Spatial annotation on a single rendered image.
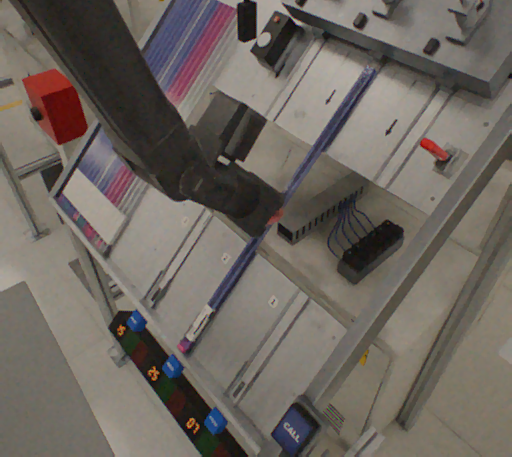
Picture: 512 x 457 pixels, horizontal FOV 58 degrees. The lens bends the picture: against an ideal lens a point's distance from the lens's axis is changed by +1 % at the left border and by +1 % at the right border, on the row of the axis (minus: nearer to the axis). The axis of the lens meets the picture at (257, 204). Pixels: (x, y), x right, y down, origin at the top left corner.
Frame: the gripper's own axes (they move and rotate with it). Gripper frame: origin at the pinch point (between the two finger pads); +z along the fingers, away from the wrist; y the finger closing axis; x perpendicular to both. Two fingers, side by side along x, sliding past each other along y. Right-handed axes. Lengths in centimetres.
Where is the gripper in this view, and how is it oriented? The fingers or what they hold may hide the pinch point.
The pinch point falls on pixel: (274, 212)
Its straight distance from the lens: 68.0
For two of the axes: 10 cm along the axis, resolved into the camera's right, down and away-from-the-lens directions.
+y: -6.6, -5.2, 5.4
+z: 5.0, 2.3, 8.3
